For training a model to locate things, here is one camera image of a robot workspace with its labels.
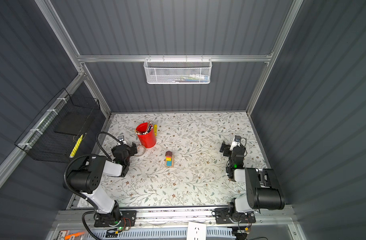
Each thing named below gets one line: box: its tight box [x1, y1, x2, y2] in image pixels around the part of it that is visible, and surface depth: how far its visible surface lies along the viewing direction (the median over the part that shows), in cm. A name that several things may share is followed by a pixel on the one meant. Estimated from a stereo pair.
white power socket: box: [186, 221, 207, 240], surface depth 69 cm
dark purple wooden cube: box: [165, 150, 173, 157], surface depth 88 cm
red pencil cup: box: [135, 122, 157, 149], surface depth 97 cm
